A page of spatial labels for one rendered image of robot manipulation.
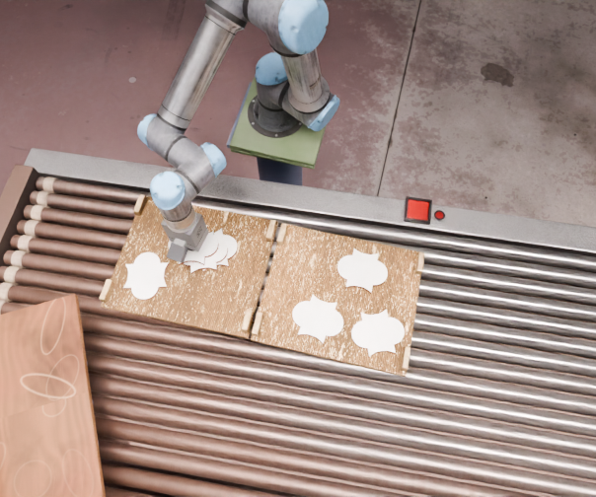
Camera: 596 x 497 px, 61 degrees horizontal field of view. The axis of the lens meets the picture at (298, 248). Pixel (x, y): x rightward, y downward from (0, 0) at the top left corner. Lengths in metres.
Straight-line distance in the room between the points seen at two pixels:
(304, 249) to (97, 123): 1.86
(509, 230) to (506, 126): 1.49
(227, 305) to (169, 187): 0.39
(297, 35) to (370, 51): 2.10
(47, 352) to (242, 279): 0.51
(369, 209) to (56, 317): 0.89
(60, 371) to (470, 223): 1.16
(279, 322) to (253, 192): 0.42
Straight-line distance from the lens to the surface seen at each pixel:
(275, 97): 1.54
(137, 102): 3.07
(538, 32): 3.57
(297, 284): 1.40
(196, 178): 1.19
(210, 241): 1.43
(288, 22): 1.11
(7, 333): 1.44
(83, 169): 1.72
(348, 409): 1.35
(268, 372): 1.35
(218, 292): 1.41
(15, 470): 1.36
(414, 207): 1.54
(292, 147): 1.65
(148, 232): 1.52
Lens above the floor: 2.25
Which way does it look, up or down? 66 degrees down
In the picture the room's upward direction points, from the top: 1 degrees counter-clockwise
